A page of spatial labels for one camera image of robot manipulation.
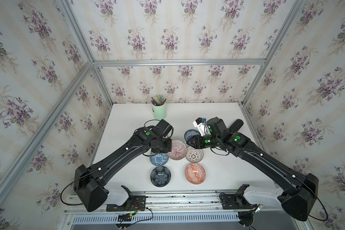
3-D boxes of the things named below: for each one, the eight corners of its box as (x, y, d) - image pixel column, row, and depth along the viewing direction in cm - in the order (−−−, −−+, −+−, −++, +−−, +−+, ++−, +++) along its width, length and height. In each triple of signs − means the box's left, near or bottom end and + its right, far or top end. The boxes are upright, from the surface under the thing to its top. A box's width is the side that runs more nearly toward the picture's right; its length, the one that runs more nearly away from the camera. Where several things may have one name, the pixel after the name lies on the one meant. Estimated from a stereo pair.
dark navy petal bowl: (150, 188, 79) (149, 185, 76) (152, 168, 86) (151, 166, 83) (171, 188, 79) (171, 185, 76) (171, 168, 86) (171, 166, 83)
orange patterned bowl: (185, 184, 80) (186, 182, 77) (184, 165, 87) (185, 163, 84) (205, 184, 80) (207, 182, 77) (203, 165, 87) (204, 163, 84)
